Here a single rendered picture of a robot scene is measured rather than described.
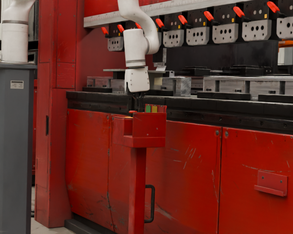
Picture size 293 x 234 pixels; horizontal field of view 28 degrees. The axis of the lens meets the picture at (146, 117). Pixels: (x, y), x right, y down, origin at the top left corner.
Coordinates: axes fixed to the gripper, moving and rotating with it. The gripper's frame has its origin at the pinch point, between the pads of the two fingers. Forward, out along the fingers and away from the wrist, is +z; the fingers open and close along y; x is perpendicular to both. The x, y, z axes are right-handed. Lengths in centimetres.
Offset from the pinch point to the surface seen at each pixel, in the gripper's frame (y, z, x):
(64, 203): -13, 67, -130
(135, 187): 3.4, 36.6, -3.6
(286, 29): -36, -25, 53
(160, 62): -37, -17, -40
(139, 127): 3.1, 9.9, 4.4
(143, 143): 1.7, 16.8, 4.4
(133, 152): 1.9, 21.6, -5.1
